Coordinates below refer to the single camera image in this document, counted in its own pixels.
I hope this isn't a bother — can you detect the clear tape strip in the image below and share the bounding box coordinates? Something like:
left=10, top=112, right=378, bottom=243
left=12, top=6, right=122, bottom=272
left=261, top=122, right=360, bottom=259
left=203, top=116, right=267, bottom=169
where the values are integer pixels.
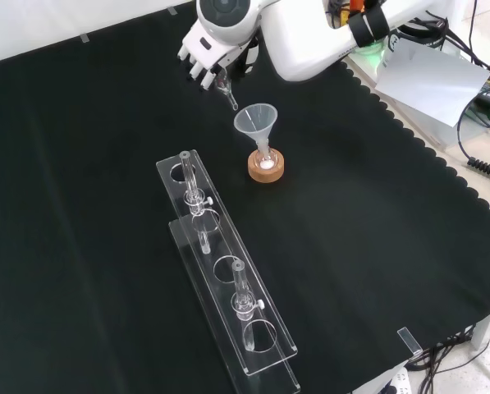
left=396, top=326, right=423, bottom=356

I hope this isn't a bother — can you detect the white power strip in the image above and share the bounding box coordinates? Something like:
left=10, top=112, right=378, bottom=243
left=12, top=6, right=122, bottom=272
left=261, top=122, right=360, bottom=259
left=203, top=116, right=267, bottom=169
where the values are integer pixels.
left=374, top=366, right=414, bottom=394

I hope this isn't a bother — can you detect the clear acrylic funnel stand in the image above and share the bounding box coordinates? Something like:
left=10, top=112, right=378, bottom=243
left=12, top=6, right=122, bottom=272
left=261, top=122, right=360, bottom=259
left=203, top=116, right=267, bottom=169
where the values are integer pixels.
left=155, top=149, right=301, bottom=394

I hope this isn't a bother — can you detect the small round-bottom glass flask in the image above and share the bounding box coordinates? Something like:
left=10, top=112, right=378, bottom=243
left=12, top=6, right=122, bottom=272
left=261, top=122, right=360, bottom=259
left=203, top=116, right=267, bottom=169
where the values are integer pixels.
left=256, top=147, right=278, bottom=172

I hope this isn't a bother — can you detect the pale grey board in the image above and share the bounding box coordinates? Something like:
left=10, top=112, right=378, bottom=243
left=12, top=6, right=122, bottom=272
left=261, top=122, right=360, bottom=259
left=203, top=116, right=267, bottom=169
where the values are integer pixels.
left=374, top=38, right=490, bottom=129

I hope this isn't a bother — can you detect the thin black cable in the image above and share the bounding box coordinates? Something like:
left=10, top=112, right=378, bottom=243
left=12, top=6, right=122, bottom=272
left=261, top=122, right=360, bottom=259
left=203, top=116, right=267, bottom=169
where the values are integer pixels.
left=468, top=0, right=490, bottom=81

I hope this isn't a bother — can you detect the black cable with ribbed plug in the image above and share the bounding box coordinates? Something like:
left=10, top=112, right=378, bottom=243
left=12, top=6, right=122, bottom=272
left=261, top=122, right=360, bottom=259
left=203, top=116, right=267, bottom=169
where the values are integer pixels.
left=456, top=93, right=490, bottom=184

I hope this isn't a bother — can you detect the black cable bundle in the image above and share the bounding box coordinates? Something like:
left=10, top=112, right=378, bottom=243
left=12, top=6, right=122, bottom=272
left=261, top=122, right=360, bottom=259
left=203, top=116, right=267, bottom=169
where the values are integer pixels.
left=406, top=323, right=478, bottom=394

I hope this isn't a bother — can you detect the clear plastic funnel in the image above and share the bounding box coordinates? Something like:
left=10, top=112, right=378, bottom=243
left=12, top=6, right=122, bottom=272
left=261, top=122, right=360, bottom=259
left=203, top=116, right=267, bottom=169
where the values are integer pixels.
left=233, top=103, right=278, bottom=156

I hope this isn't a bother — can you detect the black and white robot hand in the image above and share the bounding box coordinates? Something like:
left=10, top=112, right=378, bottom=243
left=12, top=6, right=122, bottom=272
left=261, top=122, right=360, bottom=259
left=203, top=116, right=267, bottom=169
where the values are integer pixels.
left=176, top=16, right=262, bottom=89

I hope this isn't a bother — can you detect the cork ring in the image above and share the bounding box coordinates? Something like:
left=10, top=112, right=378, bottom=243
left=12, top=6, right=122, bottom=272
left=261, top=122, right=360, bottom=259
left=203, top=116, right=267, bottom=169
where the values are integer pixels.
left=247, top=149, right=286, bottom=182

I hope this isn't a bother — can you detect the black cloth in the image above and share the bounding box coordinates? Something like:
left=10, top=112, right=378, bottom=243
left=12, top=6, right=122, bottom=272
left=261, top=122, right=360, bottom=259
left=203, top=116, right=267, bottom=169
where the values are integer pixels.
left=0, top=0, right=490, bottom=394

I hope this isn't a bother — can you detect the white table leg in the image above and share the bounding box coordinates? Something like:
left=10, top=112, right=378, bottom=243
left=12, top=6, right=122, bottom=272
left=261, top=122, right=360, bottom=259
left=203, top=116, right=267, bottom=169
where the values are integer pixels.
left=469, top=310, right=490, bottom=350

